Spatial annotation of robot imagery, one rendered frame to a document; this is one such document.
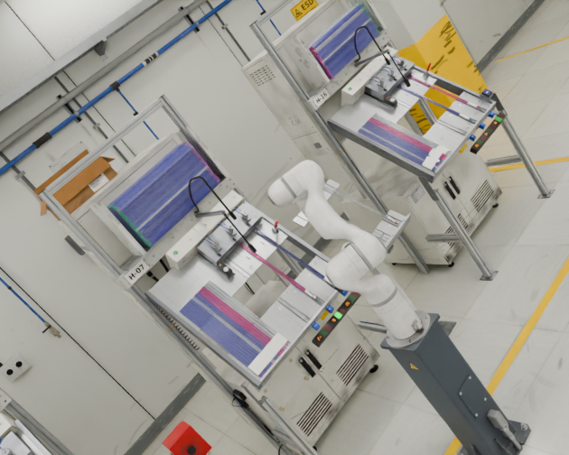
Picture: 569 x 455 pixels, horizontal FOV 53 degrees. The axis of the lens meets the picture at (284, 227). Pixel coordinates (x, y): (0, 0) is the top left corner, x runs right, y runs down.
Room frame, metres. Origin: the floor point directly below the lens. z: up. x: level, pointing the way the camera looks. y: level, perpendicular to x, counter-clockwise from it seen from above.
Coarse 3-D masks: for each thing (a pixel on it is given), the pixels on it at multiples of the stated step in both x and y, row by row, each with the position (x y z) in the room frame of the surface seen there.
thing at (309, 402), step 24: (264, 288) 3.31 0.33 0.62; (264, 312) 3.01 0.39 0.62; (312, 336) 2.70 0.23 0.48; (336, 336) 2.74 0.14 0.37; (360, 336) 2.79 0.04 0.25; (216, 360) 2.90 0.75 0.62; (288, 360) 2.62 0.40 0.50; (312, 360) 2.66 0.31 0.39; (336, 360) 2.70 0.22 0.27; (360, 360) 2.75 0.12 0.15; (240, 384) 2.51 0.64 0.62; (288, 384) 2.58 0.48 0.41; (312, 384) 2.63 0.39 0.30; (336, 384) 2.67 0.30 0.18; (288, 408) 2.55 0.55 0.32; (312, 408) 2.59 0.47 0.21; (336, 408) 2.63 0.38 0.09; (312, 432) 2.55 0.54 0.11
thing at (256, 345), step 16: (208, 288) 2.60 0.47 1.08; (192, 304) 2.56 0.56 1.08; (208, 304) 2.54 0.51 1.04; (224, 304) 2.53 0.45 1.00; (240, 304) 2.51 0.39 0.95; (192, 320) 2.50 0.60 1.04; (208, 320) 2.48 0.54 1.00; (224, 320) 2.47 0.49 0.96; (240, 320) 2.45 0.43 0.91; (256, 320) 2.44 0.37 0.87; (224, 336) 2.41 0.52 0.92; (240, 336) 2.40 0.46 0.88; (256, 336) 2.38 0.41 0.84; (272, 336) 2.37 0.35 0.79; (240, 352) 2.34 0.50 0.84; (256, 352) 2.33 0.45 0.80; (272, 352) 2.31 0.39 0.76; (256, 368) 2.27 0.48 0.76
